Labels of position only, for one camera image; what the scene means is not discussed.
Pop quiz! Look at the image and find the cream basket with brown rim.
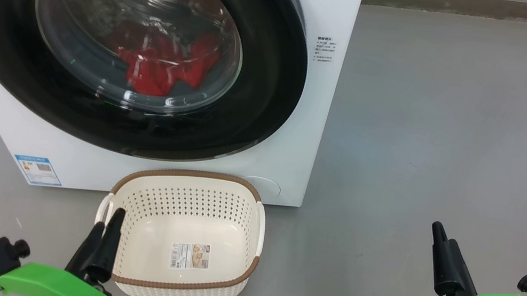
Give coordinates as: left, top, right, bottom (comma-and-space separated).
83, 153, 274, 296

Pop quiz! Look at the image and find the black round glass washer door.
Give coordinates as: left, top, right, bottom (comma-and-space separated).
0, 0, 320, 184

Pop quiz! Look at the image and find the blue energy label sticker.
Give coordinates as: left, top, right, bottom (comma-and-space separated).
10, 153, 66, 190

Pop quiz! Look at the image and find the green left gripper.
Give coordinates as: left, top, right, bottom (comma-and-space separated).
0, 187, 127, 296

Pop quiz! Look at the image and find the printed food package label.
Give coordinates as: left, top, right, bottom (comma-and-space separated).
168, 239, 213, 275

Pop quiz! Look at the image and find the white front-load washing machine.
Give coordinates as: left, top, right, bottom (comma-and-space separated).
0, 0, 365, 237

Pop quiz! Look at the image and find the red garment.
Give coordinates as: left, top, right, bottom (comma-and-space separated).
102, 16, 225, 107

